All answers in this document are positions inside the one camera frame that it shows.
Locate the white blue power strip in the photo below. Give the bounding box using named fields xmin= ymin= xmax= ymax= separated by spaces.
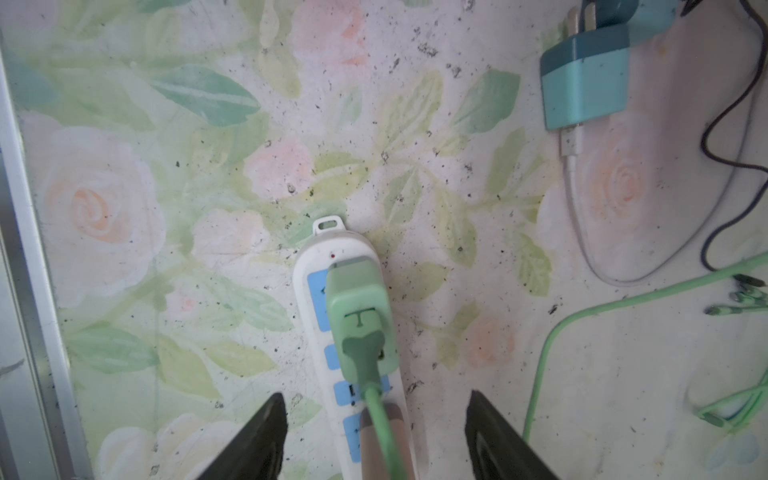
xmin=293 ymin=215 xmax=418 ymax=479

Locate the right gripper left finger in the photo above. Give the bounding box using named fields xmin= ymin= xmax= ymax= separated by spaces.
xmin=198 ymin=393 xmax=288 ymax=480

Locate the black thin cable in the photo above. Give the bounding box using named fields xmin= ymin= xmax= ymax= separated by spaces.
xmin=680 ymin=0 xmax=768 ymax=272

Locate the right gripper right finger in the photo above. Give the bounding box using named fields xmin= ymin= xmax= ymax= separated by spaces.
xmin=464 ymin=390 xmax=557 ymax=480

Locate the green charger adapter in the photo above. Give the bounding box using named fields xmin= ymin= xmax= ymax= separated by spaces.
xmin=325 ymin=257 xmax=400 ymax=391

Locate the teal charger adapter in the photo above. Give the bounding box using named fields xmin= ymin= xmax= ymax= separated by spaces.
xmin=582 ymin=0 xmax=679 ymax=45
xmin=540 ymin=2 xmax=630 ymax=131

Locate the green coiled cable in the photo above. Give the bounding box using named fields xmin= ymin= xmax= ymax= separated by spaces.
xmin=695 ymin=272 xmax=768 ymax=430

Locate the light green cable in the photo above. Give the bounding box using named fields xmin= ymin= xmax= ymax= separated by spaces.
xmin=359 ymin=251 xmax=768 ymax=480

